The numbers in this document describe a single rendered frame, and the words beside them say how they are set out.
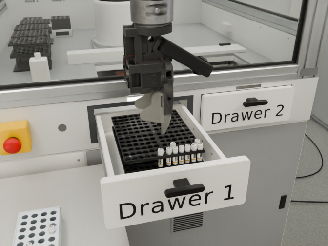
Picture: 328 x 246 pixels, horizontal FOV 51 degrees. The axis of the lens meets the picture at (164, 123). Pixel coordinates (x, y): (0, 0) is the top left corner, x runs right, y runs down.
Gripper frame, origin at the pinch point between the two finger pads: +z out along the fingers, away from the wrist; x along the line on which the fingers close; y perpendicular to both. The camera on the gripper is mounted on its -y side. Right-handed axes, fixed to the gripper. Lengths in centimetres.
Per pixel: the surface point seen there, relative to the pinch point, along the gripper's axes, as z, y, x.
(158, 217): 14.8, 4.1, 10.8
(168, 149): 6.3, -0.9, 0.4
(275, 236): 68, -51, -23
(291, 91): 6, -45, -21
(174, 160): 9.3, -2.3, 0.5
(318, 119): 95, -173, -151
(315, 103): 84, -174, -160
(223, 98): 6.1, -23.2, -21.4
